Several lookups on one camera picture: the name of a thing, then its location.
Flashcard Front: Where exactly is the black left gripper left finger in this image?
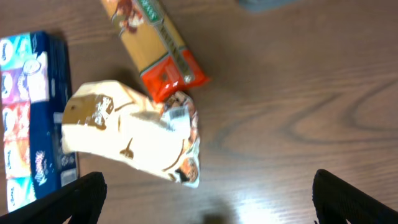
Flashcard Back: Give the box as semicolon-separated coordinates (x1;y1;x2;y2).
1;172;107;224

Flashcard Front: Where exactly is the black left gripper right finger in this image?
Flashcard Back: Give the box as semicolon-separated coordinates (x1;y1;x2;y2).
312;169;397;224

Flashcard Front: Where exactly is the Kleenex tissue multipack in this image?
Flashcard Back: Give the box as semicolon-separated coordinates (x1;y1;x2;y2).
1;31;79;212

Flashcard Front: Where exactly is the orange spaghetti packet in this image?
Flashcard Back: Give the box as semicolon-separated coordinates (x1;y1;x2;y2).
101;0;209;102

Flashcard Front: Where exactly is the cream brown snack bag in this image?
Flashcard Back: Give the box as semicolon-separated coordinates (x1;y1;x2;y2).
62;80;200;188

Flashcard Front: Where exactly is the grey plastic basket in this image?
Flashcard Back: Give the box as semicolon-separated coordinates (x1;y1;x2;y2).
237;0;298;12

